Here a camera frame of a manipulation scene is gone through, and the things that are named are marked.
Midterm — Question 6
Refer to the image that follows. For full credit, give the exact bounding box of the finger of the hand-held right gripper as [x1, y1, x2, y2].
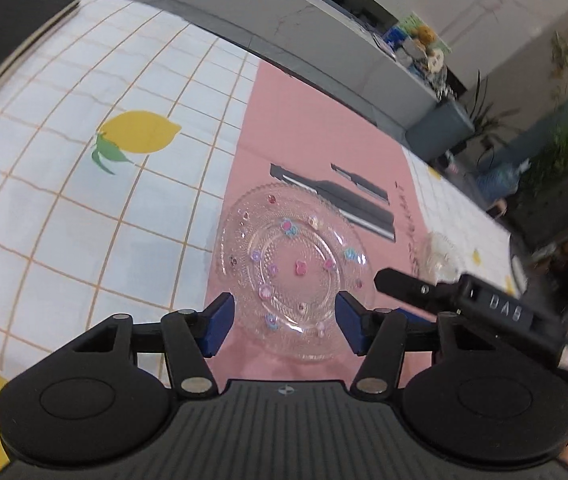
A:
[374, 269, 465, 313]

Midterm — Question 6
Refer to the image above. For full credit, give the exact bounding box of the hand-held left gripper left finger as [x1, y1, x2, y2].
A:
[71, 292, 237, 401]

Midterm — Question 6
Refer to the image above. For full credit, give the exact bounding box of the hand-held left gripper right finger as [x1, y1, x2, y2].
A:
[335, 291, 490, 401]

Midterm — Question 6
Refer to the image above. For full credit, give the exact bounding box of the small clear glass bowl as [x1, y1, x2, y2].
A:
[421, 231, 465, 286]

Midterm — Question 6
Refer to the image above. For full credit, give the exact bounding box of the clear glass plate with flowers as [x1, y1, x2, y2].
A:
[216, 183, 377, 363]

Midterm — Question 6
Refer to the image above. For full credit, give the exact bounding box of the blue water bottle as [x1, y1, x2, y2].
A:
[479, 160, 520, 206]

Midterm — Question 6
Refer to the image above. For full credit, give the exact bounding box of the grey trash bin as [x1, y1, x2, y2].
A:
[404, 97, 475, 161]

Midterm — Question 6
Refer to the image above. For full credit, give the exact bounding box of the lemon print checked blanket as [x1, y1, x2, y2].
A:
[0, 0, 525, 480]

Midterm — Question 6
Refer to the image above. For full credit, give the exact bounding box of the potted long-leaf plant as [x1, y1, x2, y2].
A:
[464, 70, 520, 151]

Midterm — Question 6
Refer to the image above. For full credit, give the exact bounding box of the pink printed mat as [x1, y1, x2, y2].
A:
[204, 60, 445, 381]

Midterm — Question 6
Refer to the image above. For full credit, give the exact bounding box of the green vine plant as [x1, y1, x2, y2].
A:
[549, 30, 568, 106]

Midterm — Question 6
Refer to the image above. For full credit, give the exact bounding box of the long grey television cabinet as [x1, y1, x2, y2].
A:
[28, 0, 447, 146]

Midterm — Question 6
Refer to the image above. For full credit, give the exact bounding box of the black book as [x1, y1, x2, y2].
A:
[0, 0, 83, 111]

